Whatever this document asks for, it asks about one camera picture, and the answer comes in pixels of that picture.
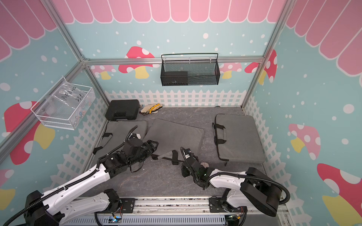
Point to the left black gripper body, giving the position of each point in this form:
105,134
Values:
145,151

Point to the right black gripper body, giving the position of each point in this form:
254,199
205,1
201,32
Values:
185,173

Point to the pink computer mouse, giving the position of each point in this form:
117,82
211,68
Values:
205,165

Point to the grey laptop bag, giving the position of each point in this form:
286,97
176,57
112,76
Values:
171,137
115,134
236,139

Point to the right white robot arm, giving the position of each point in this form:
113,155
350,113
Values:
242,189

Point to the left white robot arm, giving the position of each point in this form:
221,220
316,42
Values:
61,205

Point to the black plastic tool case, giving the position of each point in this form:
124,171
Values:
122,109

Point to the yellow black pliers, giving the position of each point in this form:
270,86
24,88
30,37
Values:
155,108

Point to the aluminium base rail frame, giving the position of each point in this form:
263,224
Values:
179,211

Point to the black wire mesh basket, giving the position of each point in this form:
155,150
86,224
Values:
190,69

